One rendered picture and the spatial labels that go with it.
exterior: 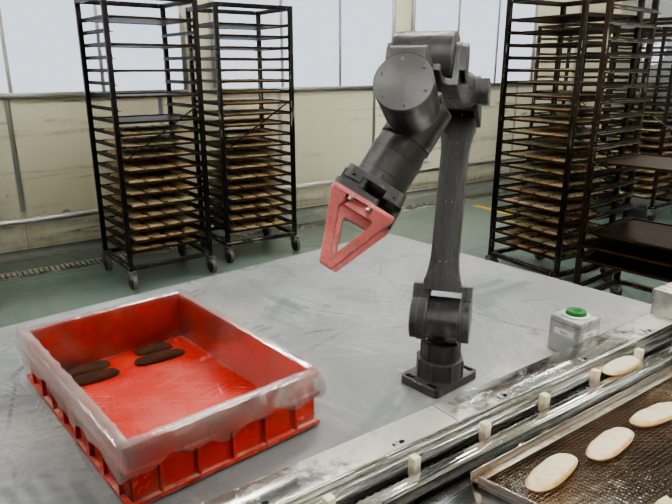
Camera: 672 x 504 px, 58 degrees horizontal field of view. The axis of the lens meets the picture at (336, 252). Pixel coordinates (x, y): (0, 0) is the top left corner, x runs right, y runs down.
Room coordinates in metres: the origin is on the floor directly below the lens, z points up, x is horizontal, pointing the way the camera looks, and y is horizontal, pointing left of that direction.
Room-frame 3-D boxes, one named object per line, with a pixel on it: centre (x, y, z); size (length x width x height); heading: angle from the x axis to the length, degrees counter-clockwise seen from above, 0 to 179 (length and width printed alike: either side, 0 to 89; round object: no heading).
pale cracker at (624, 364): (0.99, -0.52, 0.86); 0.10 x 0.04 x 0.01; 125
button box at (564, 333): (1.12, -0.48, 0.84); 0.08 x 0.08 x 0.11; 35
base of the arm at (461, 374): (1.00, -0.19, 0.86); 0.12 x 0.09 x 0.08; 131
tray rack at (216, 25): (4.60, 0.68, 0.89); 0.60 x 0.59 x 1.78; 124
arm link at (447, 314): (0.98, -0.19, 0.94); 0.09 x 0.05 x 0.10; 163
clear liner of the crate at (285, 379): (0.92, 0.29, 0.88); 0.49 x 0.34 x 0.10; 41
